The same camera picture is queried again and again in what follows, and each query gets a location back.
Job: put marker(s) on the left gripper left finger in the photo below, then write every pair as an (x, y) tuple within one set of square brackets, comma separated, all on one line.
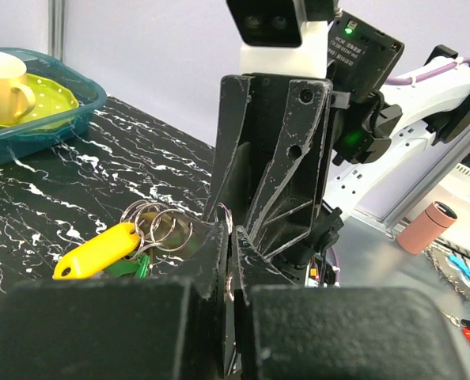
[(167, 327)]

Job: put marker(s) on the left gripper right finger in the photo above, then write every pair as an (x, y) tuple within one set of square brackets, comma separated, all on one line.
[(284, 331)]

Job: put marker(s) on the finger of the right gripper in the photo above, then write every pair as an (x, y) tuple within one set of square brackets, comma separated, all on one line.
[(240, 158), (281, 213)]

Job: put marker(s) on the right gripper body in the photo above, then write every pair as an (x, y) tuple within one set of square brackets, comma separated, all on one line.
[(359, 61)]

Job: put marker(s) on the green key tag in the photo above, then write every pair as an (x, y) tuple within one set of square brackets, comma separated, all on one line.
[(139, 268)]

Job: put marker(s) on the yellow key tag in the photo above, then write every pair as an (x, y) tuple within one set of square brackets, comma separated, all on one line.
[(98, 253)]

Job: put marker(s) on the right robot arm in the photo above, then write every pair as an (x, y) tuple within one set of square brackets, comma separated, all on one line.
[(435, 105)]

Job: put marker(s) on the pink cylinder container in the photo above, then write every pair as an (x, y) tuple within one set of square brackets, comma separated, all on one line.
[(426, 227)]

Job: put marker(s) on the green dotted plate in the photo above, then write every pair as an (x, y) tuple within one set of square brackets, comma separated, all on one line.
[(51, 100)]

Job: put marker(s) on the teal plastic bin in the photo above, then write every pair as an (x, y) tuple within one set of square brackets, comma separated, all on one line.
[(18, 142)]

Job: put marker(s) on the yellow mug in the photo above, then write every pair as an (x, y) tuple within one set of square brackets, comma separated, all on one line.
[(17, 99)]

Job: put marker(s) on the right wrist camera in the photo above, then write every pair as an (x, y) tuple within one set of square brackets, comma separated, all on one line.
[(284, 37)]

